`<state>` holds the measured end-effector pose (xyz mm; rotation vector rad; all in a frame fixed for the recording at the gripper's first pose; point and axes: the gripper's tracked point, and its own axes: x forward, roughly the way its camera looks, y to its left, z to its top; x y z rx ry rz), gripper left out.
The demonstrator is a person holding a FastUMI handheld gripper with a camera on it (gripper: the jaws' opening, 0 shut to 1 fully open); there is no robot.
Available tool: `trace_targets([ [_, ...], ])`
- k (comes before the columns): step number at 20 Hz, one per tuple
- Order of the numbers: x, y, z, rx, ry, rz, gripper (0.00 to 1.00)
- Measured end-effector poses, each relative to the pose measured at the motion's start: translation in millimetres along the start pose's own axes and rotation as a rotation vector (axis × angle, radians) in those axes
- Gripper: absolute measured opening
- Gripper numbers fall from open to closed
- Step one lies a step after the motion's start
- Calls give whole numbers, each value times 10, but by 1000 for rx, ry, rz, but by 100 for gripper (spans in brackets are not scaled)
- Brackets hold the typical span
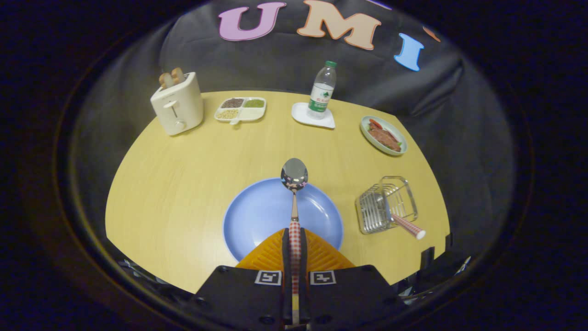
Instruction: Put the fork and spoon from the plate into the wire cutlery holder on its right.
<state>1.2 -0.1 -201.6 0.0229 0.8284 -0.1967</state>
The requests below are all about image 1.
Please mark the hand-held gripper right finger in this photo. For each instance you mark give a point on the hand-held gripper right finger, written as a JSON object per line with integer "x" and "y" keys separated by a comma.
{"x": 304, "y": 257}

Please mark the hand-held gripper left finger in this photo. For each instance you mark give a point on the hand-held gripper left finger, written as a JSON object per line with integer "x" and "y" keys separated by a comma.
{"x": 285, "y": 257}

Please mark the blue plate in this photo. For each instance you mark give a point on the blue plate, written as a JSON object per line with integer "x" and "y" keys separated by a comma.
{"x": 257, "y": 216}

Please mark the pale green plate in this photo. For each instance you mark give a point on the pale green plate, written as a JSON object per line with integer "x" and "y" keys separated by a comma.
{"x": 366, "y": 133}

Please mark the white square coaster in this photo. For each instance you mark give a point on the white square coaster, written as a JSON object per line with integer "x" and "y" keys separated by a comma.
{"x": 301, "y": 115}

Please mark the brown meat slices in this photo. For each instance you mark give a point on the brown meat slices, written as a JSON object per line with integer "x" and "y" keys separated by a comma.
{"x": 383, "y": 138}

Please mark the white divided dish with beans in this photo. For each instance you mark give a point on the white divided dish with beans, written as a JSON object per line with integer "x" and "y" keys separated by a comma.
{"x": 250, "y": 115}

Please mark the clear water bottle green cap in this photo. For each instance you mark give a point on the clear water bottle green cap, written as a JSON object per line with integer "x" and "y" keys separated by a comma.
{"x": 321, "y": 99}

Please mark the cream toaster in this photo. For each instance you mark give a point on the cream toaster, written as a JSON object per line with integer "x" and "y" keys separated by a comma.
{"x": 179, "y": 105}

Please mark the black backdrop cloth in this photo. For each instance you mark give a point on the black backdrop cloth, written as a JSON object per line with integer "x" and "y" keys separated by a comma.
{"x": 275, "y": 64}

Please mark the brown bread slice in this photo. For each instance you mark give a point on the brown bread slice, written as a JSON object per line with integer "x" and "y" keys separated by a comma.
{"x": 166, "y": 80}
{"x": 178, "y": 75}

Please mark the black table bracket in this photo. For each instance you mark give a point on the black table bracket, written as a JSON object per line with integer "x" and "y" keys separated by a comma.
{"x": 449, "y": 241}
{"x": 427, "y": 259}

